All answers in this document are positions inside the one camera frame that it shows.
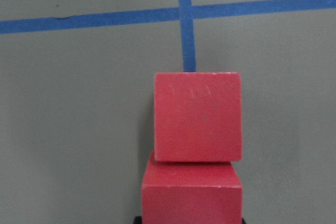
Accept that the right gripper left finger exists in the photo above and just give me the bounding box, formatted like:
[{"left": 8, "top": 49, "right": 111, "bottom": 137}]
[{"left": 133, "top": 216, "right": 142, "bottom": 224}]

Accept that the red block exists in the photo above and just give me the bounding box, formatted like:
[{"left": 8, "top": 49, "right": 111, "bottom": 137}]
[
  {"left": 154, "top": 72, "right": 243, "bottom": 162},
  {"left": 141, "top": 154, "right": 243, "bottom": 223}
]

